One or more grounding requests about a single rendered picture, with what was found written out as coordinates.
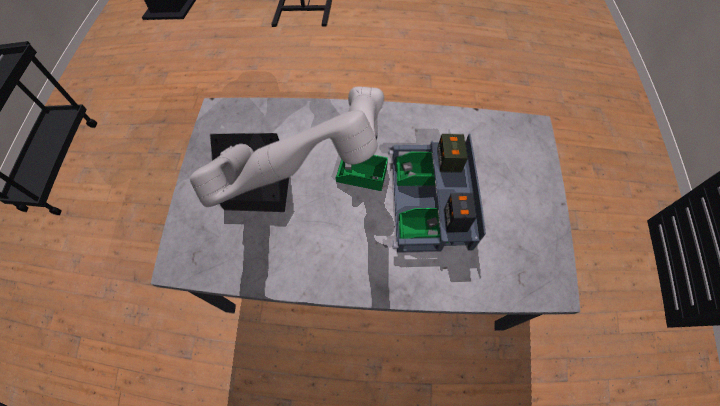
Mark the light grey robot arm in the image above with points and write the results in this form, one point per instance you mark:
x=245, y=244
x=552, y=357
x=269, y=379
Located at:
x=350, y=133

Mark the green bin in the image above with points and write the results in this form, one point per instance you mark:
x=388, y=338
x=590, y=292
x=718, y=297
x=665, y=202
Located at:
x=361, y=174
x=414, y=224
x=422, y=164

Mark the olive green tool case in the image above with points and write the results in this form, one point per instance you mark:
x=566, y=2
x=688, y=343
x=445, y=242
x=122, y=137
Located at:
x=452, y=152

